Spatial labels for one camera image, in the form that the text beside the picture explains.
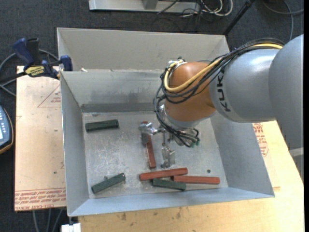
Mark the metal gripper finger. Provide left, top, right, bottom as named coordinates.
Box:
left=138, top=122, right=155, bottom=147
left=160, top=145, right=176, bottom=169

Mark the red-brown flat block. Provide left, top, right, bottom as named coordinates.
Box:
left=139, top=167, right=189, bottom=182
left=170, top=175, right=221, bottom=185
left=141, top=121, right=157, bottom=170

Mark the dark green flat block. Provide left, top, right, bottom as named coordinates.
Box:
left=151, top=178, right=187, bottom=191
left=84, top=119, right=120, bottom=132
left=91, top=173, right=126, bottom=194

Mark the grey metal bin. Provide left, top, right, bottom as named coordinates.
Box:
left=56, top=27, right=276, bottom=217

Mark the brown cardboard board red print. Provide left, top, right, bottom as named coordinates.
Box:
left=14, top=65, right=282, bottom=212

